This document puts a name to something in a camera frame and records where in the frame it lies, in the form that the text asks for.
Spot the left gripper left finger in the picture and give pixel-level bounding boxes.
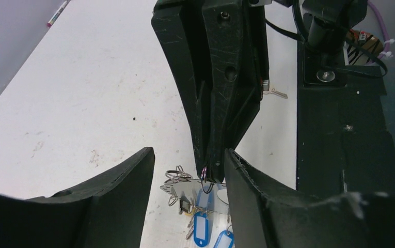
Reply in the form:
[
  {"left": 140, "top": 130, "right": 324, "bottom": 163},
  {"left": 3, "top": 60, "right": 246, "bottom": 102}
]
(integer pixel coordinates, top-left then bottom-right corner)
[{"left": 0, "top": 147, "right": 155, "bottom": 247}]

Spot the blue white-label key tag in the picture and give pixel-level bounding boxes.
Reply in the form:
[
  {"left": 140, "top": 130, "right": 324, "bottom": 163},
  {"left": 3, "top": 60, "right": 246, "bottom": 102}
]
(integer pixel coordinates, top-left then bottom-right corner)
[{"left": 193, "top": 211, "right": 210, "bottom": 247}]

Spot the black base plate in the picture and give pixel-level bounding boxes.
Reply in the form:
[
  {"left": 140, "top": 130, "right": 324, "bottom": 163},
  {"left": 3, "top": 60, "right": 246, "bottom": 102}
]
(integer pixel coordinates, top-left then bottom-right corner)
[{"left": 296, "top": 45, "right": 395, "bottom": 198}]

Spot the black tag loose key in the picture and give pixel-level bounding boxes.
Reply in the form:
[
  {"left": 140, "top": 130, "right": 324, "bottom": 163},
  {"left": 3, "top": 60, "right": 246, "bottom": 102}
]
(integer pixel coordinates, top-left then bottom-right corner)
[{"left": 262, "top": 80, "right": 288, "bottom": 99}]

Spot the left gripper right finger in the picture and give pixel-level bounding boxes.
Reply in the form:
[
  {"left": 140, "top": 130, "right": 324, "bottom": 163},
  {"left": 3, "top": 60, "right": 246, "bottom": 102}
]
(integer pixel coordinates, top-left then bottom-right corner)
[{"left": 224, "top": 149, "right": 395, "bottom": 247}]

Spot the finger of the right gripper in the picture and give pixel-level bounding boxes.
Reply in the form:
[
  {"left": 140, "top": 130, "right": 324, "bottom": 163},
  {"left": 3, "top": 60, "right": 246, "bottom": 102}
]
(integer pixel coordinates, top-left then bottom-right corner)
[
  {"left": 202, "top": 1, "right": 269, "bottom": 182},
  {"left": 151, "top": 1, "right": 213, "bottom": 176}
]

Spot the red marker pen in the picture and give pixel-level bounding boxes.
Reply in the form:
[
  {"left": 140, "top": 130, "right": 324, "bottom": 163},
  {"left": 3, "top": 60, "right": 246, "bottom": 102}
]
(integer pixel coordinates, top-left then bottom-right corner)
[{"left": 46, "top": 0, "right": 70, "bottom": 28}]

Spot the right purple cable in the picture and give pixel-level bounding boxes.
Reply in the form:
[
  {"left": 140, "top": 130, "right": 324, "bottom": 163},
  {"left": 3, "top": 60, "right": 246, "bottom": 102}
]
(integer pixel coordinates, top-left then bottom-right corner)
[{"left": 366, "top": 0, "right": 395, "bottom": 60}]

